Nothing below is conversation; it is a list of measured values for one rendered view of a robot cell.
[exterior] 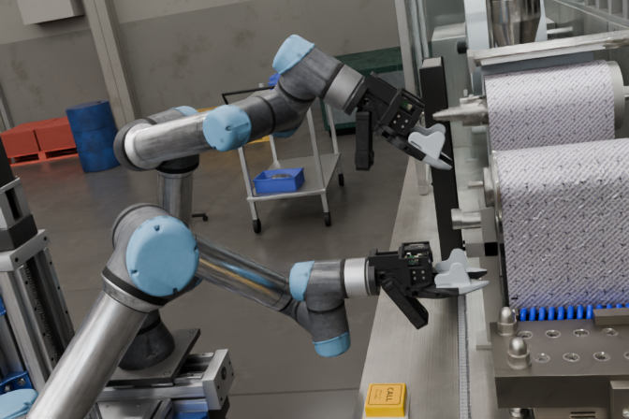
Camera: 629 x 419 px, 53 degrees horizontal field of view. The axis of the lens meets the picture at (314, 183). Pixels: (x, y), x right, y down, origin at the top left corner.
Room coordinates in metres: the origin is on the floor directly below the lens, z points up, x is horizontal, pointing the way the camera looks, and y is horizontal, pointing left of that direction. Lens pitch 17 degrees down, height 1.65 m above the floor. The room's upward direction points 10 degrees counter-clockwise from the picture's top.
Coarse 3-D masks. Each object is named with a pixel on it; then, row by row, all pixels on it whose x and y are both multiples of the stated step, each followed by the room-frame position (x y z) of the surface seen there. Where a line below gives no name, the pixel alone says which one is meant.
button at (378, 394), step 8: (376, 384) 1.01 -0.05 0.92; (384, 384) 1.01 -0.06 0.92; (392, 384) 1.00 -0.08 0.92; (400, 384) 1.00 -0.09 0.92; (368, 392) 0.99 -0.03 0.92; (376, 392) 0.99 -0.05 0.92; (384, 392) 0.98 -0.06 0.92; (392, 392) 0.98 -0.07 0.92; (400, 392) 0.98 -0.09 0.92; (368, 400) 0.97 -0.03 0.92; (376, 400) 0.96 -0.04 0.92; (384, 400) 0.96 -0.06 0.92; (392, 400) 0.96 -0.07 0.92; (400, 400) 0.95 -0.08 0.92; (368, 408) 0.95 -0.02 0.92; (376, 408) 0.95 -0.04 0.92; (384, 408) 0.94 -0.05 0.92; (392, 408) 0.94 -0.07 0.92; (400, 408) 0.94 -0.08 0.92; (368, 416) 0.95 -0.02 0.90; (376, 416) 0.95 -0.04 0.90; (384, 416) 0.94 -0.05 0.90; (392, 416) 0.94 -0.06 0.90; (400, 416) 0.94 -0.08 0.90
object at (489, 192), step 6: (486, 168) 1.07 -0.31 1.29; (486, 174) 1.06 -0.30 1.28; (486, 180) 1.05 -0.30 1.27; (492, 180) 1.05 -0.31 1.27; (486, 186) 1.04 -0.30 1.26; (492, 186) 1.04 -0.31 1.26; (486, 192) 1.04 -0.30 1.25; (492, 192) 1.04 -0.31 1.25; (486, 198) 1.04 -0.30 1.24; (492, 198) 1.04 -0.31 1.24; (486, 204) 1.05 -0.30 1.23; (492, 204) 1.05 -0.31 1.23
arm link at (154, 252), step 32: (128, 224) 0.98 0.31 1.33; (160, 224) 0.94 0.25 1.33; (128, 256) 0.91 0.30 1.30; (160, 256) 0.92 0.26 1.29; (192, 256) 0.94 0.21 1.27; (128, 288) 0.90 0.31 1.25; (160, 288) 0.91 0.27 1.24; (96, 320) 0.90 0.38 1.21; (128, 320) 0.91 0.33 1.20; (96, 352) 0.88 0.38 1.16; (64, 384) 0.87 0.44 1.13; (96, 384) 0.88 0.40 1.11; (32, 416) 0.86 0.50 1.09; (64, 416) 0.85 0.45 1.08
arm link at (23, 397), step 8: (16, 392) 1.01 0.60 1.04; (24, 392) 1.00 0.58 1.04; (32, 392) 0.99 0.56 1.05; (0, 400) 0.99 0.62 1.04; (8, 400) 0.98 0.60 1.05; (16, 400) 0.97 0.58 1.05; (24, 400) 0.97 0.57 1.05; (32, 400) 0.97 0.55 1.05; (0, 408) 0.96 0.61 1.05; (8, 408) 0.95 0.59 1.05; (16, 408) 0.94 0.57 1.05; (24, 408) 0.95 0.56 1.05; (0, 416) 0.92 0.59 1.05; (8, 416) 0.93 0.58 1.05; (16, 416) 0.93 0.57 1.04
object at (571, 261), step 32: (512, 224) 1.01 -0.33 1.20; (544, 224) 0.99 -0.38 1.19; (576, 224) 0.98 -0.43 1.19; (608, 224) 0.97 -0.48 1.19; (512, 256) 1.01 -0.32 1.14; (544, 256) 0.99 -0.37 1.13; (576, 256) 0.98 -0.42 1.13; (608, 256) 0.97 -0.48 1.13; (512, 288) 1.01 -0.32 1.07; (544, 288) 1.00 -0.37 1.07; (576, 288) 0.98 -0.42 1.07; (608, 288) 0.97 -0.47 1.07
